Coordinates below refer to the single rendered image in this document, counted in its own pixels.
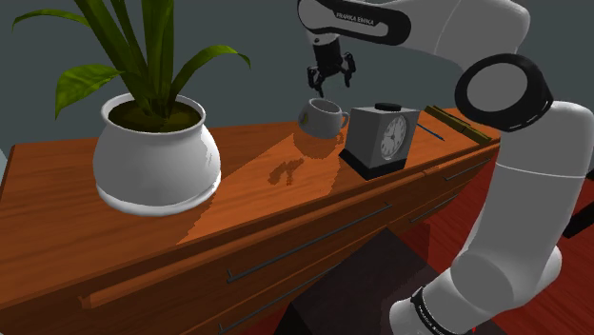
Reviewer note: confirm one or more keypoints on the olive green book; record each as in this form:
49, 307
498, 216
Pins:
457, 122

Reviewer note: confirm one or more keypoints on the grey cube alarm clock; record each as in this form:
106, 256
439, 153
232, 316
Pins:
383, 139

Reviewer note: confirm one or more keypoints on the dark robot stand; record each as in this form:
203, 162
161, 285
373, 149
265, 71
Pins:
357, 287

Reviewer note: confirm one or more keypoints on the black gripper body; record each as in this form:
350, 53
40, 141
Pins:
328, 59

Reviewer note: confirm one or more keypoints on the green plant in white pot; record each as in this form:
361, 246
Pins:
153, 134

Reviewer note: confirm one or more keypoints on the wooden chest of drawers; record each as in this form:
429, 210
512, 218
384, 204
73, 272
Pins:
278, 195

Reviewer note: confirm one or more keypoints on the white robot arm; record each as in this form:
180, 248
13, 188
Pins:
519, 195

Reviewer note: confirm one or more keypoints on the white mug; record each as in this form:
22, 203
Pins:
322, 118

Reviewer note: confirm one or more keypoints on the blue pen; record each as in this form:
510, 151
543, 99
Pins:
430, 132

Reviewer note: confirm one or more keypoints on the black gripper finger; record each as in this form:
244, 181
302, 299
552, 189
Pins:
315, 80
349, 65

